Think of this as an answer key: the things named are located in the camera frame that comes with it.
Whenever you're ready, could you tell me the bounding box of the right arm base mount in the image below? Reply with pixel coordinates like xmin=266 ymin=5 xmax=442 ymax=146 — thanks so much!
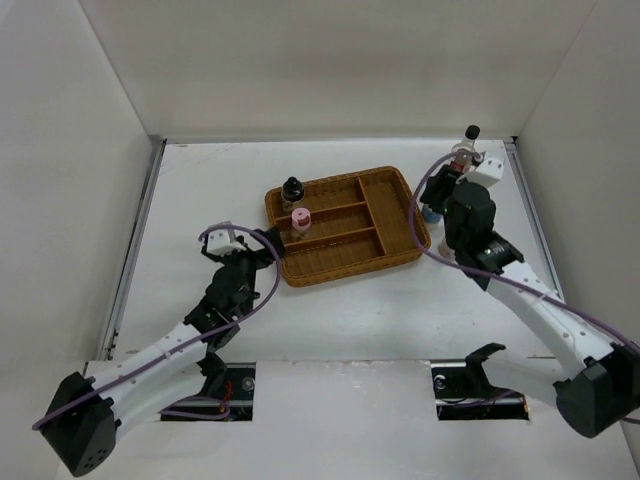
xmin=430 ymin=343 xmax=529 ymax=421

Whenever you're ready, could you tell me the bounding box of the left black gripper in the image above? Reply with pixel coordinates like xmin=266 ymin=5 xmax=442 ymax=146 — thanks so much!
xmin=203 ymin=225 xmax=283 ymax=289

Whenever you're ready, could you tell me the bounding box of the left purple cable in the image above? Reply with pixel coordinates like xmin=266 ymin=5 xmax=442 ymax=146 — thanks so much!
xmin=31 ymin=223 xmax=282 ymax=432

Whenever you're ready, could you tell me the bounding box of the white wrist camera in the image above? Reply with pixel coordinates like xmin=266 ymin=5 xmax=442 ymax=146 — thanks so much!
xmin=198 ymin=221 xmax=244 ymax=256
xmin=464 ymin=152 xmax=505 ymax=189

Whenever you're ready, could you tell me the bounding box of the silver-lid blue-label jar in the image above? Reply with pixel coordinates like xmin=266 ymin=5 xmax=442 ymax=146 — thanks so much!
xmin=421 ymin=203 xmax=442 ymax=225

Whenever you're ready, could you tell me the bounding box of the pink-cap spice bottle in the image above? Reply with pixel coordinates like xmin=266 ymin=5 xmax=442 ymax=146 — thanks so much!
xmin=291 ymin=207 xmax=312 ymax=242

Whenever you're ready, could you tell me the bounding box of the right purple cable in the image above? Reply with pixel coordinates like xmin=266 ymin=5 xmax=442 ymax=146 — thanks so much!
xmin=409 ymin=152 xmax=640 ymax=351

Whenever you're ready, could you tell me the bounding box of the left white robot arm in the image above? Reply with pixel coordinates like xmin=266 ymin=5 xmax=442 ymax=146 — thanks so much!
xmin=32 ymin=222 xmax=285 ymax=478

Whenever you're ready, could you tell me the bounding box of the tall clear black-cap bottle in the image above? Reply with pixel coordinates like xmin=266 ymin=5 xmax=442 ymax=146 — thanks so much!
xmin=450 ymin=124 xmax=481 ymax=173

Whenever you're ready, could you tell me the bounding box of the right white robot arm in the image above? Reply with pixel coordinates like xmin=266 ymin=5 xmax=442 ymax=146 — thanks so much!
xmin=413 ymin=165 xmax=639 ymax=438

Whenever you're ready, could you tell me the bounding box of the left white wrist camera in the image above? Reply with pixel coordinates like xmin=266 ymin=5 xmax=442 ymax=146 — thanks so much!
xmin=198 ymin=221 xmax=244 ymax=256

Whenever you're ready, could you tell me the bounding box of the purple cable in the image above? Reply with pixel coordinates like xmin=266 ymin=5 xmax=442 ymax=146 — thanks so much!
xmin=31 ymin=223 xmax=282 ymax=432
xmin=409 ymin=152 xmax=640 ymax=351

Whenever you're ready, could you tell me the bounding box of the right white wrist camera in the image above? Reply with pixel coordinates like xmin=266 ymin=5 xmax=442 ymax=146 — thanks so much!
xmin=464 ymin=152 xmax=505 ymax=189

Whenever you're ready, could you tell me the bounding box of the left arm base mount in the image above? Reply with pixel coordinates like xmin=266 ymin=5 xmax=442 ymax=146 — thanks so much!
xmin=160 ymin=362 xmax=256 ymax=424

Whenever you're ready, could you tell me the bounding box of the white-lid brown spice jar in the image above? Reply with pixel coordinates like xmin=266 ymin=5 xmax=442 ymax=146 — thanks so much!
xmin=438 ymin=239 xmax=455 ymax=261

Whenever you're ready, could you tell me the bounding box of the black-cap spice bottle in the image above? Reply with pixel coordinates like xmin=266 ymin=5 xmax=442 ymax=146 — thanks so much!
xmin=281 ymin=177 xmax=305 ymax=215

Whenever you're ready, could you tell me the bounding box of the brown wicker divided basket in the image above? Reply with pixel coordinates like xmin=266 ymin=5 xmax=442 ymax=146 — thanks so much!
xmin=265 ymin=166 xmax=431 ymax=288

